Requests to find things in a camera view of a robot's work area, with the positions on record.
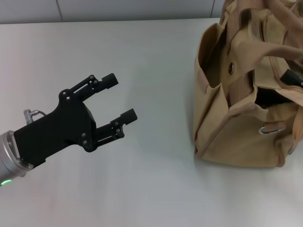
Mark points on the khaki canvas food bag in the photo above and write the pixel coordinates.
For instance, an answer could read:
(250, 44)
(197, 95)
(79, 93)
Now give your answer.
(236, 132)

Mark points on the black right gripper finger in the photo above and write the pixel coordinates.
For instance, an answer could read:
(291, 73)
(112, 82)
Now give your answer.
(292, 79)

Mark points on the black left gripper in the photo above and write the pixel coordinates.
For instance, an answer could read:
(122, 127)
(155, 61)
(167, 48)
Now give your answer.
(61, 127)

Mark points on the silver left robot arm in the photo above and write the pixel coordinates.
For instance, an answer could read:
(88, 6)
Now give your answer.
(9, 160)

